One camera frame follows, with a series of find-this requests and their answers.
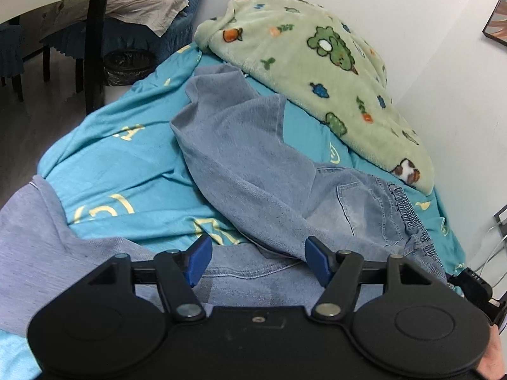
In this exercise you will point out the teal printed bed sheet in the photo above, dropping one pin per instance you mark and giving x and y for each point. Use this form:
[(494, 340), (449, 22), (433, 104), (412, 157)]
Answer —
[(119, 154)]

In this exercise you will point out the white table with black legs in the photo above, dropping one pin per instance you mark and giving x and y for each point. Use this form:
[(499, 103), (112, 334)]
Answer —
[(95, 47)]

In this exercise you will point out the green cartoon print blanket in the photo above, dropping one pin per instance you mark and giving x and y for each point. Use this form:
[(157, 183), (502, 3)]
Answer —
[(309, 71)]

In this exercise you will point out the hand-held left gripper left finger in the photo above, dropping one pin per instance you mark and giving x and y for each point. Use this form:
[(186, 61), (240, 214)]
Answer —
[(198, 258)]

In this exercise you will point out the person's right hand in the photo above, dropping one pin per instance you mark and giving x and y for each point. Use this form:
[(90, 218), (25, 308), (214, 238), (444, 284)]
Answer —
[(493, 354)]

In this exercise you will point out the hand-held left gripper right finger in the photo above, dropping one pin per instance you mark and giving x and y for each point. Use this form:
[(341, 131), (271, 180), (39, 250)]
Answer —
[(317, 260)]

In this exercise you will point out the beige cloth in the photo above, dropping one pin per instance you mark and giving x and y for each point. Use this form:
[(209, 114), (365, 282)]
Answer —
[(130, 4)]

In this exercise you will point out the black trash bin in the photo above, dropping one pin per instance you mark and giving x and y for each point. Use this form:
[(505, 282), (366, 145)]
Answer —
[(128, 67)]

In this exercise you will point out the blue denim jeans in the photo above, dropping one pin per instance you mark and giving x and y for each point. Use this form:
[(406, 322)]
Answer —
[(257, 166)]

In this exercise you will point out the framed leaf wall picture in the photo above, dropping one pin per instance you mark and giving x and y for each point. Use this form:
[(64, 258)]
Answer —
[(497, 23)]

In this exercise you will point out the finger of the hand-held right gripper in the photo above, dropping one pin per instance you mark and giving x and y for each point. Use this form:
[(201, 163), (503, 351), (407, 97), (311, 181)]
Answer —
[(473, 287)]

